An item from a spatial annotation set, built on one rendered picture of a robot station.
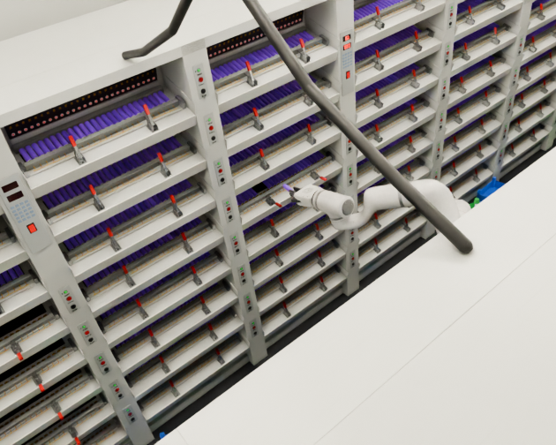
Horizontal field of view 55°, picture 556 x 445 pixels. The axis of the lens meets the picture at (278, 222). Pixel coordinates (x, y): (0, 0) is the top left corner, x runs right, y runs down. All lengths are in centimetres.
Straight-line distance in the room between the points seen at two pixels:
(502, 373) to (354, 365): 20
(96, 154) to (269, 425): 130
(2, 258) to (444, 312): 143
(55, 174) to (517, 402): 147
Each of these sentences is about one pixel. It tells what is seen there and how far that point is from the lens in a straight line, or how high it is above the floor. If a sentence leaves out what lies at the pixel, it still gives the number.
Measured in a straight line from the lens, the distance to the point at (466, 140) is 351.
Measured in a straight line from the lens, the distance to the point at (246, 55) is 221.
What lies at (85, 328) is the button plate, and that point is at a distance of 217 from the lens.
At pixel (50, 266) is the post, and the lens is 196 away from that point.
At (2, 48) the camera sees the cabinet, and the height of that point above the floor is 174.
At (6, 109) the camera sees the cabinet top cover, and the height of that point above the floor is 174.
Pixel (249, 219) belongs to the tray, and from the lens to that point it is 232.
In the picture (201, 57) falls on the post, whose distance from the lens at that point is 191.
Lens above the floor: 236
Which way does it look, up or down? 39 degrees down
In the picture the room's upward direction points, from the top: 8 degrees counter-clockwise
